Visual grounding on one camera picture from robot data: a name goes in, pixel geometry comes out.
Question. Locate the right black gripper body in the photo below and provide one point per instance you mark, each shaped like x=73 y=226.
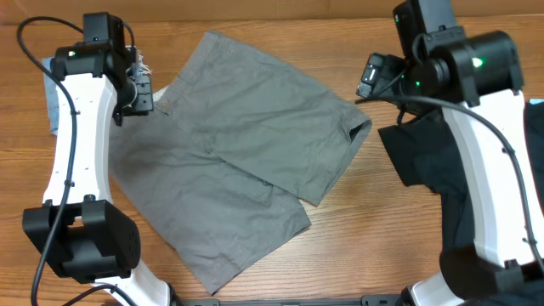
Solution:
x=373 y=78

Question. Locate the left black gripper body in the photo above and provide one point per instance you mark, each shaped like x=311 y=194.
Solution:
x=138 y=98

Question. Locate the grey shorts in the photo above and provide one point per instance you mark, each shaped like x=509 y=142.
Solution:
x=222 y=165

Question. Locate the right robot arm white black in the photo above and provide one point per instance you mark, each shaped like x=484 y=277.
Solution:
x=474 y=140

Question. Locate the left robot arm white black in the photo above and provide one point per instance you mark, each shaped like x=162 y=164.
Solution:
x=78 y=231

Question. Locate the folded blue denim shorts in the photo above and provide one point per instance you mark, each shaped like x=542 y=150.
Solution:
x=142 y=69

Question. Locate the black t-shirt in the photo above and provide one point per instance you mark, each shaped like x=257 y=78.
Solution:
x=424 y=151

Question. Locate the light blue cloth piece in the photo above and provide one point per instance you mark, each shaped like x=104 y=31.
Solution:
x=535 y=101

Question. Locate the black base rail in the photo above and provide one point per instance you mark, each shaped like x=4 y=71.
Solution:
x=366 y=300

